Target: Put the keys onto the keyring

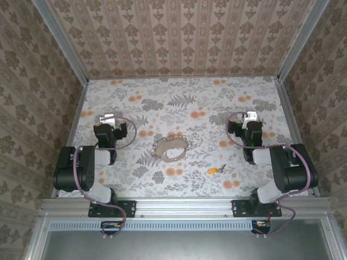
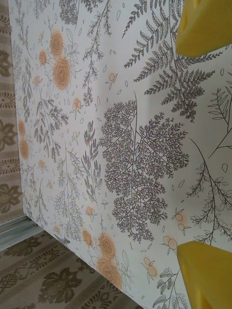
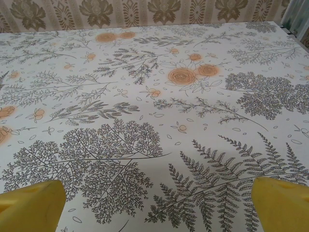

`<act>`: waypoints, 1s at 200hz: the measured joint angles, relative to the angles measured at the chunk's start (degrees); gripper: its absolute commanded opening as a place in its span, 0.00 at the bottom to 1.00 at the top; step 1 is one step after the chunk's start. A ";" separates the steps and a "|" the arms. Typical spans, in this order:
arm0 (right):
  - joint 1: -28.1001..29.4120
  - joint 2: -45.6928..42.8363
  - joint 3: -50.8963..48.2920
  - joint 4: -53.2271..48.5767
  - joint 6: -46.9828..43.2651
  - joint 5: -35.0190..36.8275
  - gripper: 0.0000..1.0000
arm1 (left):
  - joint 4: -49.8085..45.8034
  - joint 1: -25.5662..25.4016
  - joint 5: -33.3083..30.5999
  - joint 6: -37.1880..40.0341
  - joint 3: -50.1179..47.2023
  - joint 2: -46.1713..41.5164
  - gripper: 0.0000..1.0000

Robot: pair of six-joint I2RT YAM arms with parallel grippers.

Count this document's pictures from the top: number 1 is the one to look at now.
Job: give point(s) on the key with yellow tag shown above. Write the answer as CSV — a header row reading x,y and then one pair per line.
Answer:
x,y
212,171

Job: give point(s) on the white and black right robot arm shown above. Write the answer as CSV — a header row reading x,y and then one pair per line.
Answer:
x,y
292,173

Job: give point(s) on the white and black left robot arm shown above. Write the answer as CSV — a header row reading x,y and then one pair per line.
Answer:
x,y
81,168

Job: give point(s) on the black connector board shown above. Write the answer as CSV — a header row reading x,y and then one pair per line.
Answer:
x,y
111,228
264,228

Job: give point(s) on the grey metal sheet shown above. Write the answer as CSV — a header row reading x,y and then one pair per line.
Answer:
x,y
184,246

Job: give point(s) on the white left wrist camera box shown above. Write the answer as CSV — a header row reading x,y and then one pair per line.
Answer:
x,y
107,118

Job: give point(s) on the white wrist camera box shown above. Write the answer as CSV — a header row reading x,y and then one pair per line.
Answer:
x,y
250,116
107,118

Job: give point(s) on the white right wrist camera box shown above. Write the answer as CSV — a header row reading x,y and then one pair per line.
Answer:
x,y
250,116

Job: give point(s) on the aluminium table side rail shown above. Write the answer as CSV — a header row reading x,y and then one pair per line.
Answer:
x,y
78,113
286,108

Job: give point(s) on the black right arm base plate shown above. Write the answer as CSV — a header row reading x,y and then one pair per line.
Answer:
x,y
240,208

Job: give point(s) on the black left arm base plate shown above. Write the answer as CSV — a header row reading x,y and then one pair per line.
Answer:
x,y
127,208

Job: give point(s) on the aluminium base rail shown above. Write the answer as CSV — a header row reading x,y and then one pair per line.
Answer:
x,y
184,207

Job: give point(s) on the aluminium frame post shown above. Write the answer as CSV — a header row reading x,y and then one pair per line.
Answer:
x,y
62,40
301,40

